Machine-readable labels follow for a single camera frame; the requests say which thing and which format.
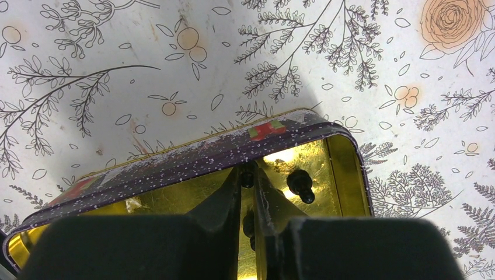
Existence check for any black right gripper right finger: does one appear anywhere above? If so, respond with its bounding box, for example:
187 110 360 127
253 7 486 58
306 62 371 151
253 169 463 279

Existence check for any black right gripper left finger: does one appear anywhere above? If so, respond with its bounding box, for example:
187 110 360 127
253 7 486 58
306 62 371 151
18 167 241 279

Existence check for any gold tin of black pieces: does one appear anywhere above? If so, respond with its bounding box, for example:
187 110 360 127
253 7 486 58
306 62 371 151
3 108 374 279

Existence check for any black pawn in tin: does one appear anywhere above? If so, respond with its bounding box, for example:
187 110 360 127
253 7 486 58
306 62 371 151
286 169 315 204
242 209 256 251

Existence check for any floral table mat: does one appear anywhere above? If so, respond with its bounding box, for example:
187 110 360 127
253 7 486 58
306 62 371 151
1 1 494 279

